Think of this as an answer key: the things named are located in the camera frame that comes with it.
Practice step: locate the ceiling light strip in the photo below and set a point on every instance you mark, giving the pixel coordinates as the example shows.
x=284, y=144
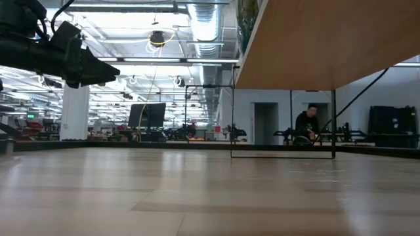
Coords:
x=151, y=60

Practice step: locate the large black case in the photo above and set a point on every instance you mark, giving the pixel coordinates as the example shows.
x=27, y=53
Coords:
x=392, y=123

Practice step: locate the black background monitor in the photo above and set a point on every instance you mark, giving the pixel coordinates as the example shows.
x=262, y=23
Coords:
x=146, y=114

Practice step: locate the large teal brown mug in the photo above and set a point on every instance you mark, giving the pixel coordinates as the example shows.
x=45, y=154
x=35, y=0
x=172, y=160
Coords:
x=247, y=19

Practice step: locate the black ceiling device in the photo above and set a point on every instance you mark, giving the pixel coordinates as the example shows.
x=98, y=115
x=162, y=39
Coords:
x=157, y=38

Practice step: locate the thin black gantry stand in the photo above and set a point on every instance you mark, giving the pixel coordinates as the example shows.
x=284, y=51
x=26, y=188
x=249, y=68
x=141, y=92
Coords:
x=210, y=86

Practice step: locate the white pillar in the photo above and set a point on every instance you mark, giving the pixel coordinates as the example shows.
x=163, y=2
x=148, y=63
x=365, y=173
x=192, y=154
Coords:
x=75, y=111

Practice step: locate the wooden shelf with black legs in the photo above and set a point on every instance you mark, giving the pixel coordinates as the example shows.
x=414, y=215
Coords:
x=328, y=42

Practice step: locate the person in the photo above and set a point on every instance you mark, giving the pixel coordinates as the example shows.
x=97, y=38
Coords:
x=306, y=126

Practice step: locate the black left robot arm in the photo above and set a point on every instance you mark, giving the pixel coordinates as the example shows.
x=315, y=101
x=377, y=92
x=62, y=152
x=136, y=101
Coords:
x=19, y=52

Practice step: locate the silver ceiling duct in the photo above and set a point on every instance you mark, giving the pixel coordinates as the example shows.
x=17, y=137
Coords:
x=205, y=26

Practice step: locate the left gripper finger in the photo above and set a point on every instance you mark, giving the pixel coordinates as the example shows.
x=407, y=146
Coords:
x=95, y=81
x=98, y=69

